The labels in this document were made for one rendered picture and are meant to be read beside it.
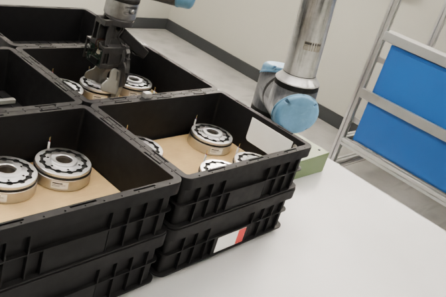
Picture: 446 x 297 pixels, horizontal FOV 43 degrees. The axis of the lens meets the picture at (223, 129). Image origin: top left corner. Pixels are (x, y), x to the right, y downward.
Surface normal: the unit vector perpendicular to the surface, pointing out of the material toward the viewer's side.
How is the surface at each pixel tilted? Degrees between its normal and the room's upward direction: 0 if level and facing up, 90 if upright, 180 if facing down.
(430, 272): 0
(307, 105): 97
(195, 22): 90
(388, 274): 0
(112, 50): 92
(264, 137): 90
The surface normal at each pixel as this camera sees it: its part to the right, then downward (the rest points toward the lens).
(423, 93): -0.68, 0.11
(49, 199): 0.27, -0.88
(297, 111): 0.14, 0.55
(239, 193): 0.69, 0.46
